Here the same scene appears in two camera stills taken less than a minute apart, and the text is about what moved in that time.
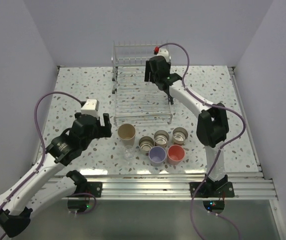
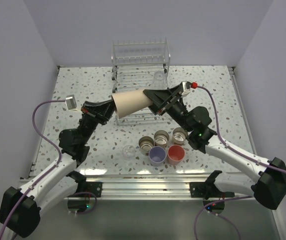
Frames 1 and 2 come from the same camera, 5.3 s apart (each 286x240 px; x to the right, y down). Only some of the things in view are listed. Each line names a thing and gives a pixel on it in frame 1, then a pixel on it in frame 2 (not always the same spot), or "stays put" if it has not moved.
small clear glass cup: [129, 154] stays put
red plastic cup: [175, 153] stays put
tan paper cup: [127, 133] -> [128, 102]
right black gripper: [148, 73] -> [160, 97]
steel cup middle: [161, 138] stays put
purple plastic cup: [156, 156] stays put
